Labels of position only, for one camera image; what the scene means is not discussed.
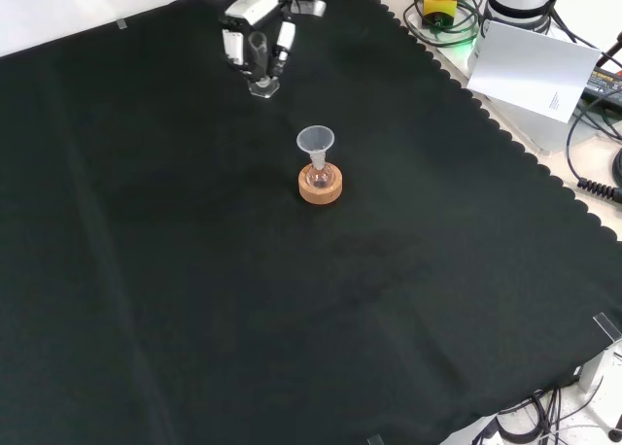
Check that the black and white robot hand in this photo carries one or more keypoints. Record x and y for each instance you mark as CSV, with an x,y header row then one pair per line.
x,y
252,8

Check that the clear graduated cylinder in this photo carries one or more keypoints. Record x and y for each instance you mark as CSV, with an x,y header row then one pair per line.
x,y
263,89

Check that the round-bottom glass flask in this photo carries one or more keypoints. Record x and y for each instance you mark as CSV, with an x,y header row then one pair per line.
x,y
319,175

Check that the clear tape strip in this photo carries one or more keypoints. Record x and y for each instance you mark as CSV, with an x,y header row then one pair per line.
x,y
122,24
375,440
607,326

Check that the clear plastic funnel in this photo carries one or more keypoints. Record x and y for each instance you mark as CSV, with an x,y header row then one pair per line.
x,y
316,140

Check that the yellow stop button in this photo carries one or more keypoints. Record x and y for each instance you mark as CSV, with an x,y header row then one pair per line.
x,y
439,8

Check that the black cloth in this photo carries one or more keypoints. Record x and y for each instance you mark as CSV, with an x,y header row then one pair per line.
x,y
194,270

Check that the pale board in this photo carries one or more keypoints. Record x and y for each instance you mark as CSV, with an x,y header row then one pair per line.
x,y
529,71

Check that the black power supply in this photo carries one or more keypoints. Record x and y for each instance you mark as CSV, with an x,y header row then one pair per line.
x,y
605,83

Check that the grey base plate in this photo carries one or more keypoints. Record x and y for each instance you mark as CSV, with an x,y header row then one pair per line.
x,y
539,131

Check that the grey metal bracket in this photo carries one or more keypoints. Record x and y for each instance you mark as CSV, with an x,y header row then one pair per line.
x,y
602,382

